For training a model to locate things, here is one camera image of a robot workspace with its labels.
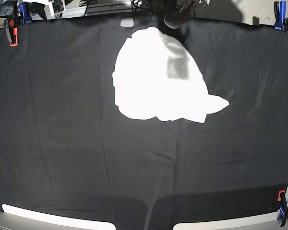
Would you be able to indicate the black table cloth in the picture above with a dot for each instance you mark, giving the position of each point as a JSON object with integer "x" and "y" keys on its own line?
{"x": 65, "y": 149}

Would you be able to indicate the grey tape patch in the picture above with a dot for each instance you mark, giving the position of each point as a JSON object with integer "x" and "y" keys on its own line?
{"x": 127, "y": 22}

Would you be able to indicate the blue clamp top left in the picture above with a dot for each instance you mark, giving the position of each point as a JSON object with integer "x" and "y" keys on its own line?
{"x": 24, "y": 12}

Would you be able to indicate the red clamp top left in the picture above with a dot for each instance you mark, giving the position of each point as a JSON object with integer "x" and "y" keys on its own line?
{"x": 11, "y": 32}

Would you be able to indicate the white printed t-shirt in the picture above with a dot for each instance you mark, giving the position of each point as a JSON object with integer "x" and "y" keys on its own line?
{"x": 156, "y": 76}

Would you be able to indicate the blue clamp top right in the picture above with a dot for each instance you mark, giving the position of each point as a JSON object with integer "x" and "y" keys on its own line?
{"x": 281, "y": 22}

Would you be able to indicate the red blue clamp bottom right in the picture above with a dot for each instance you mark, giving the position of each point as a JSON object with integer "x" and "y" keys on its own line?
{"x": 282, "y": 208}

